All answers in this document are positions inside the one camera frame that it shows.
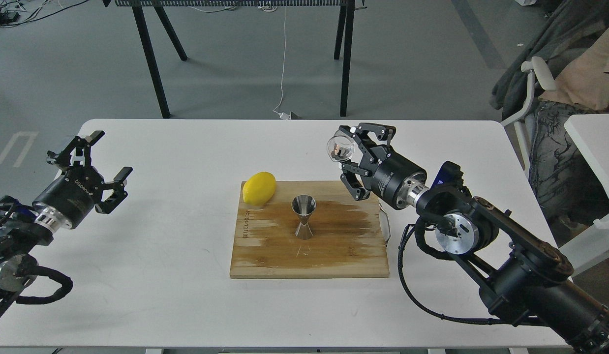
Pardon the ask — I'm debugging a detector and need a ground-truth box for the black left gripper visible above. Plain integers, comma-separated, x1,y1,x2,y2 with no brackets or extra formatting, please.
33,130,133,230

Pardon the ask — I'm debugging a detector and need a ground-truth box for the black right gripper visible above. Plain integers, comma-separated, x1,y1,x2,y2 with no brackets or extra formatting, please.
336,123,426,210

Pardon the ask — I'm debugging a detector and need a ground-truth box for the small clear glass cup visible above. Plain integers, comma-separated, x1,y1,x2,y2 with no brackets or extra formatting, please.
327,135,354,163

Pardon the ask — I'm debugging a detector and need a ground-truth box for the steel double jigger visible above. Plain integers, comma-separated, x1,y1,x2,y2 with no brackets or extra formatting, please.
292,194,317,240

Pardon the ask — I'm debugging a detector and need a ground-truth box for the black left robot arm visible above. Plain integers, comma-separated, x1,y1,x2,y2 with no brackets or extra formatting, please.
0,130,133,318

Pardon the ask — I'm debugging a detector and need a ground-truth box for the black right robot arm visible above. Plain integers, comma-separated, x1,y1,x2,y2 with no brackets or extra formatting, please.
329,123,609,354

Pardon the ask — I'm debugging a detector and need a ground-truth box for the wooden cutting board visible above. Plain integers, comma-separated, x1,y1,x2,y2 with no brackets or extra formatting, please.
230,181,389,279

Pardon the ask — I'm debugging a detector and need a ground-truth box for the yellow lemon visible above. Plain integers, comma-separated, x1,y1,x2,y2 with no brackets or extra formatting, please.
242,171,276,207

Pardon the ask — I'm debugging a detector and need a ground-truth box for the black metal background table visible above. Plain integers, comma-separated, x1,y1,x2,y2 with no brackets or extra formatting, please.
102,0,367,119

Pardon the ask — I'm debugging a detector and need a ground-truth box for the white office chair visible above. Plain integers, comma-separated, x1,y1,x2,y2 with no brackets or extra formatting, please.
501,56,556,174

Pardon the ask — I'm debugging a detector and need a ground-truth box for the person in tan shirt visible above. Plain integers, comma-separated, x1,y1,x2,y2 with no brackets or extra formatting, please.
528,28,609,225

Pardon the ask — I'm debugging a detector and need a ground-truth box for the white side table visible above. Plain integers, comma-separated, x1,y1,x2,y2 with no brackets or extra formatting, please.
560,114,609,275

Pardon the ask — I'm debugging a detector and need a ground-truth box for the white hanging cable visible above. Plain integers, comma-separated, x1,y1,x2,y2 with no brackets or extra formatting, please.
273,7,293,119

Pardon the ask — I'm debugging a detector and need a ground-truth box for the floor cables bundle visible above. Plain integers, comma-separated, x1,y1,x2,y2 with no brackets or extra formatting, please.
0,0,91,35

